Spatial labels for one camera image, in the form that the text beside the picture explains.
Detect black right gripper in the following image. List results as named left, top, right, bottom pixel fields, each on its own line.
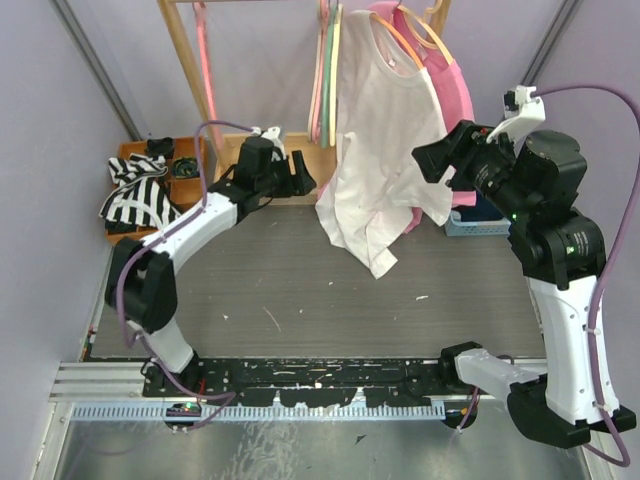
left=412, top=117, right=533, bottom=221

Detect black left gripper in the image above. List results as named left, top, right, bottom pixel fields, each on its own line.
left=257, top=150, right=317, bottom=199

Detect white t shirt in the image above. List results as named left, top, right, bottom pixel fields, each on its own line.
left=314, top=9, right=454, bottom=280

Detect yellow hanger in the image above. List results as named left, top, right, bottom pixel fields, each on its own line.
left=329, top=2, right=343, bottom=147

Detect orange hanger with metal hook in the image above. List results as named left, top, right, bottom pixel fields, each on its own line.
left=369, top=12, right=424, bottom=69

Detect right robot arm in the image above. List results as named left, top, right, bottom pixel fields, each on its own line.
left=412, top=121, right=637, bottom=449

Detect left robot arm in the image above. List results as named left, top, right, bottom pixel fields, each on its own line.
left=105, top=136, right=316, bottom=396

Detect pink t shirt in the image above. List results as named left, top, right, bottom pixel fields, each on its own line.
left=319, top=0, right=478, bottom=234

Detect green hanger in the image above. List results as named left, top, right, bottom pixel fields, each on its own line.
left=320, top=1, right=336, bottom=148

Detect black white striped shirt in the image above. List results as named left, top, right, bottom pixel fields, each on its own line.
left=99, top=154, right=181, bottom=231

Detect natural wood hanger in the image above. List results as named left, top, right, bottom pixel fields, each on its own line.
left=396, top=1, right=454, bottom=65

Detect light pink hanger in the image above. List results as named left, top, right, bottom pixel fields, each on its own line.
left=307, top=0, right=329, bottom=143

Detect dark navy garment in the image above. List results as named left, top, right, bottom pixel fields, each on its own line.
left=456, top=193, right=504, bottom=222

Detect blue plastic basket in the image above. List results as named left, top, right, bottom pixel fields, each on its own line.
left=444, top=207, right=511, bottom=237

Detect wooden clothes rack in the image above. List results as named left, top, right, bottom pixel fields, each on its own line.
left=158, top=1, right=428, bottom=198

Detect orange wooden organizer tray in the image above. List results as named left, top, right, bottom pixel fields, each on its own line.
left=105, top=137, right=207, bottom=245

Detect green black rolled socks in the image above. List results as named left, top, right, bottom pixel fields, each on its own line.
left=172, top=156, right=200, bottom=180

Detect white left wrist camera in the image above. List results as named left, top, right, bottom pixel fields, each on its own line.
left=251, top=126, right=287, bottom=160

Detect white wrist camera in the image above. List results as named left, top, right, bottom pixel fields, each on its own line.
left=251, top=126, right=287, bottom=160
left=486, top=85, right=546, bottom=144

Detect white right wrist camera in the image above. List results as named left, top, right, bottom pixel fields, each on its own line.
left=486, top=85, right=546, bottom=144

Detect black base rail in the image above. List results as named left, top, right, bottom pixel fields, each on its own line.
left=140, top=358, right=479, bottom=431

